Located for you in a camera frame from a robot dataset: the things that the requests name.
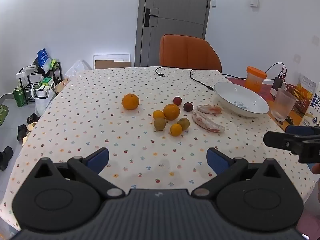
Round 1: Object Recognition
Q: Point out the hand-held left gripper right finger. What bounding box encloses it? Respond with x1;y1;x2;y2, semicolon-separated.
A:
191;147;288;198

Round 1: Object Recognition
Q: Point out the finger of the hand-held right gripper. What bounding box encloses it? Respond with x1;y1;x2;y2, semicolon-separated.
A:
263;131;296;153
285;125;320;137

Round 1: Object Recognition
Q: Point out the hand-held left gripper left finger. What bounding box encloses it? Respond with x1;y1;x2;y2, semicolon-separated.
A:
31;147;125;200

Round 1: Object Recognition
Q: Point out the green kiwi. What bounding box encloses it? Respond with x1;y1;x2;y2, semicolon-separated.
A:
154;117;167;131
177;117;190;131

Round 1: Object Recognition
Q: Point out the white ceramic plate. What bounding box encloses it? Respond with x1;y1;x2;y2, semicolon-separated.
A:
214;82;270;118

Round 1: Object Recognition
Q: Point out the large orange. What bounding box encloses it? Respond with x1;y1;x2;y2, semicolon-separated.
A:
163;104;181;121
122;93;140;111

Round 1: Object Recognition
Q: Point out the white milk carton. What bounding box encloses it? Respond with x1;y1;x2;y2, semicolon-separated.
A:
301;80;320;127

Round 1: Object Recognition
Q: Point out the frosted drinking glass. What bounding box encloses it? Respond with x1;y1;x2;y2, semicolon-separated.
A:
271;88;297;122

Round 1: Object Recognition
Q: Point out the floral print tablecloth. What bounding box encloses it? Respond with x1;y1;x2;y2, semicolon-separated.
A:
0;66;318;230

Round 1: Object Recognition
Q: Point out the yellow printed packet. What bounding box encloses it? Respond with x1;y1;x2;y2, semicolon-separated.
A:
296;74;317;105

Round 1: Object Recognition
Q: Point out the black power adapter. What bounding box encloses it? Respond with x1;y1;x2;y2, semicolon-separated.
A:
272;77;284;90

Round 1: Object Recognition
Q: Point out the orange lidded jar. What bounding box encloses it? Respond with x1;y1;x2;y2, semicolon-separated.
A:
244;66;267;92

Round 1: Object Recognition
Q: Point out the white plastic bag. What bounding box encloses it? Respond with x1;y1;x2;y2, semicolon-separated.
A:
31;84;56;117

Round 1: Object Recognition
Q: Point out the black slipper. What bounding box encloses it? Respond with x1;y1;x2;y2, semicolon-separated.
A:
17;124;28;142
0;146;13;171

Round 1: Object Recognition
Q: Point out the clear plastic bag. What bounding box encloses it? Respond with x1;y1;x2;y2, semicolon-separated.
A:
65;60;93;79

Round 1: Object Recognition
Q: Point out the brown cardboard sheet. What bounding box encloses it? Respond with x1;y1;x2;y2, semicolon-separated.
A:
95;59;131;70

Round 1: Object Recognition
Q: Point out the black metal rack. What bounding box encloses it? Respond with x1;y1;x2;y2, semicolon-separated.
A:
19;62;63;103

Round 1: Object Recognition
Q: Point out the green box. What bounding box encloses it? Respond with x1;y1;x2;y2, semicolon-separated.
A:
13;87;27;107

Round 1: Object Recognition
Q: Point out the cardboard box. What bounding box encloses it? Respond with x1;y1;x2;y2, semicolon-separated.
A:
93;53;131;70

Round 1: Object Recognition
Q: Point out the orange chair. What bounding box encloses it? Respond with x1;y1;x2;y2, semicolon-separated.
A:
159;34;222;73

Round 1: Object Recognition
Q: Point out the blue printed bag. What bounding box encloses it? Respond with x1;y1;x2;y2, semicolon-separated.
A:
37;49;52;71

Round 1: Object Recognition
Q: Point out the grey door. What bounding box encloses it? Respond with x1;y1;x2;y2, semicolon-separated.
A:
135;0;213;68

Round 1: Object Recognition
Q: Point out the black cable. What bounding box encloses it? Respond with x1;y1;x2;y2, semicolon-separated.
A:
189;69;248;91
155;66;193;78

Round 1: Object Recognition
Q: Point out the black door handle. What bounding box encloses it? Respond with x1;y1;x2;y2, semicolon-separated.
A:
144;8;159;27

